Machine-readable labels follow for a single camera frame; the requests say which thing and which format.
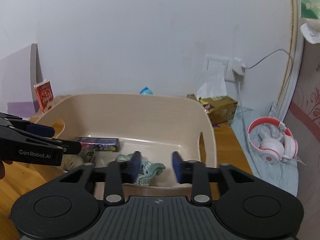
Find brown plush keychain toy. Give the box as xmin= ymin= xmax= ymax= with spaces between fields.
xmin=59 ymin=147 xmax=95 ymax=171

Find dark purple long box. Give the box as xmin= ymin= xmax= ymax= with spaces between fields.
xmin=74 ymin=137 xmax=120 ymax=152

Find green patterned sock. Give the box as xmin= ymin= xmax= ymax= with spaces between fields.
xmin=114 ymin=151 xmax=166 ymax=186

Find person right hand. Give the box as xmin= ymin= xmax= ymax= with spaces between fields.
xmin=0 ymin=161 xmax=5 ymax=179

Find red milk carton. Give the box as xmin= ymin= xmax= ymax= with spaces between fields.
xmin=34 ymin=80 xmax=54 ymax=113

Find purple white cabinet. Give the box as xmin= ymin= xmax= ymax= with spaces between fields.
xmin=0 ymin=43 xmax=40 ymax=119

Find beige plastic storage bin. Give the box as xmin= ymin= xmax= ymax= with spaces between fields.
xmin=37 ymin=94 xmax=217 ymax=187

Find gold tissue box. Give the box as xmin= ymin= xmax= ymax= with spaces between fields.
xmin=186 ymin=73 xmax=239 ymax=126

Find blue round toy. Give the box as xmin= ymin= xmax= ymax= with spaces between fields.
xmin=140 ymin=87 xmax=153 ymax=95

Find red white headphones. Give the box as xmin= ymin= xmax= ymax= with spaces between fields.
xmin=247 ymin=117 xmax=304 ymax=165

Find light blue blanket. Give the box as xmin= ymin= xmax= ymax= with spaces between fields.
xmin=229 ymin=101 xmax=299 ymax=196

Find ornate bed headboard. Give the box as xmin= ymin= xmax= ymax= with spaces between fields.
xmin=284 ymin=0 xmax=319 ymax=239

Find green tissue box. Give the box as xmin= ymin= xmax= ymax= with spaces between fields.
xmin=300 ymin=0 xmax=319 ymax=44

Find white charger cable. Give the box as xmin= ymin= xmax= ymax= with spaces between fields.
xmin=236 ymin=48 xmax=294 ymax=156

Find white wall socket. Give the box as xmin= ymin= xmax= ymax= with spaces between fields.
xmin=204 ymin=54 xmax=230 ymax=79

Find white wall charger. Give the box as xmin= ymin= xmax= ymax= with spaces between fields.
xmin=232 ymin=57 xmax=246 ymax=76

